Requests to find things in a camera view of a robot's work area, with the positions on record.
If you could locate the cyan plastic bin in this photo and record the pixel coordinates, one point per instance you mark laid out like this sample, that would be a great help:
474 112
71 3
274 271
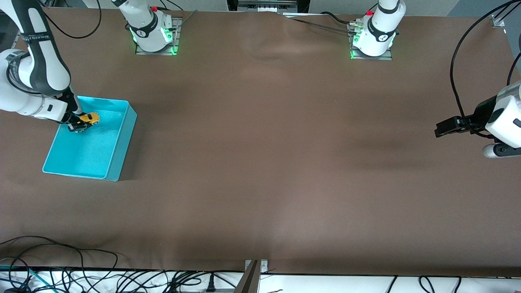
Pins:
93 154

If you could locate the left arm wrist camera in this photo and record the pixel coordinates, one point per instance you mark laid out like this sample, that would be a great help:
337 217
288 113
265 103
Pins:
498 151

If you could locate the aluminium frame rail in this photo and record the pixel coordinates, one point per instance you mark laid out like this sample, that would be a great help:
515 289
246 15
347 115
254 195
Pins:
497 20

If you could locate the yellow beetle toy car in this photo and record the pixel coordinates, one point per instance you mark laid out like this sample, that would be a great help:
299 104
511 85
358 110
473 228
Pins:
91 118

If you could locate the brown table cover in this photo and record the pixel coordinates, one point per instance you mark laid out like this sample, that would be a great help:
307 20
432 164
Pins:
260 183

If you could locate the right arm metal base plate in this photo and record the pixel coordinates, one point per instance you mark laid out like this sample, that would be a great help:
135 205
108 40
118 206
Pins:
178 32

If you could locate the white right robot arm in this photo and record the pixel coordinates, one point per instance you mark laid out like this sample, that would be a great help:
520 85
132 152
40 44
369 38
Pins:
44 69

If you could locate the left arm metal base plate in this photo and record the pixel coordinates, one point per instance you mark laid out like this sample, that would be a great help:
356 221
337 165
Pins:
386 56

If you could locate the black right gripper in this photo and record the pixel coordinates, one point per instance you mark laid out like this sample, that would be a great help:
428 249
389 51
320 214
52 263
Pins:
75 119

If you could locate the black power plug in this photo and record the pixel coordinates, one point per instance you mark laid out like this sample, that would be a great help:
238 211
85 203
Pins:
210 285

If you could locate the grey metal bracket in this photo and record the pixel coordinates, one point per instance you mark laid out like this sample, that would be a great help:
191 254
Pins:
263 266

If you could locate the dark grey stand pole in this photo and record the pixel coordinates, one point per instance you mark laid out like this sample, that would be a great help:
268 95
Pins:
249 280

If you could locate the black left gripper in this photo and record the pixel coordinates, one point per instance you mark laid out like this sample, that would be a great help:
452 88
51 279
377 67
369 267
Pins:
481 113

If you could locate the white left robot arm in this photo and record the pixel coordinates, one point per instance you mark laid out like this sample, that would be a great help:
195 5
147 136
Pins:
380 28

